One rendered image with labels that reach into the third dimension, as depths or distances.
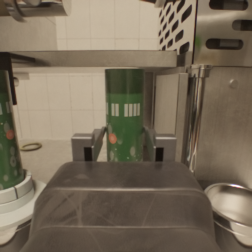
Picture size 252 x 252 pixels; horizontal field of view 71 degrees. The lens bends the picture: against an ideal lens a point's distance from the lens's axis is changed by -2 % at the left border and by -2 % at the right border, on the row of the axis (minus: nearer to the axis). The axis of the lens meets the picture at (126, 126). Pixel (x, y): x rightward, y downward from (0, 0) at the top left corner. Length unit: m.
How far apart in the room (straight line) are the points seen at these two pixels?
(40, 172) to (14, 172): 0.18
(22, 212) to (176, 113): 0.17
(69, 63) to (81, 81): 1.43
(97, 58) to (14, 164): 0.15
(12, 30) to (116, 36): 1.35
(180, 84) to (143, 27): 1.50
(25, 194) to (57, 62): 0.15
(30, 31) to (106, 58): 0.21
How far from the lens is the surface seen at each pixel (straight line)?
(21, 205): 0.19
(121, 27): 1.68
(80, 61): 0.24
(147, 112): 0.44
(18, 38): 0.37
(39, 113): 1.84
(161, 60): 0.24
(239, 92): 0.24
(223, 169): 0.26
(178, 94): 0.19
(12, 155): 0.18
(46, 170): 0.37
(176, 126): 0.20
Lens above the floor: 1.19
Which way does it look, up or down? 15 degrees down
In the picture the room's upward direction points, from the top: straight up
